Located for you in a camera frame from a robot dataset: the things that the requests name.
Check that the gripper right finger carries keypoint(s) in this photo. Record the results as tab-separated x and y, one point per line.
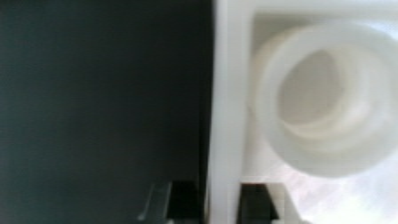
266	206

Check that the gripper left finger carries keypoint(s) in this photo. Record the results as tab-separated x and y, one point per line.
172	206

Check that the white square table top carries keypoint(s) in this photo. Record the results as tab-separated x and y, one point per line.
304	112

